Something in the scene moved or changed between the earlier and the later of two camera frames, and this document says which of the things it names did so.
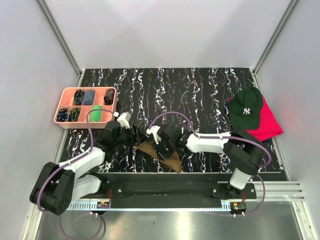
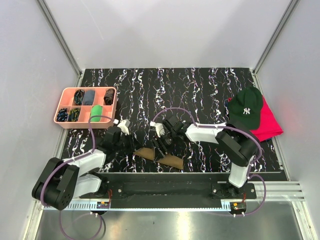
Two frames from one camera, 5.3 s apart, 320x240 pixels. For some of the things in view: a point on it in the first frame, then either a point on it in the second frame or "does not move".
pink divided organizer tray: (75, 102) does not move
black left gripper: (136, 139) -> (134, 144)
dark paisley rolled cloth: (109, 96) does not move
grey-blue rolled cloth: (88, 97) does not move
